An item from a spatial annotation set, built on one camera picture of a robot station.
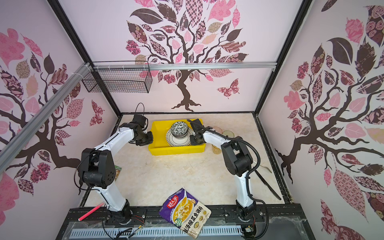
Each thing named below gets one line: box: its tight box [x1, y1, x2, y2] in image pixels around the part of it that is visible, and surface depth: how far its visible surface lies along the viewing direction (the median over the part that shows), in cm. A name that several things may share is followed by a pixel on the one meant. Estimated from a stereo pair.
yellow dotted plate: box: [166, 127, 196, 147], surface depth 100 cm
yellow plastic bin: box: [148, 120, 206, 156], surface depth 97 cm
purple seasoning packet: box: [159, 188, 212, 239], surface depth 75 cm
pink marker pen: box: [78, 202, 105, 221], surface depth 76 cm
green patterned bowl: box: [170, 121, 189, 139], surface depth 100 cm
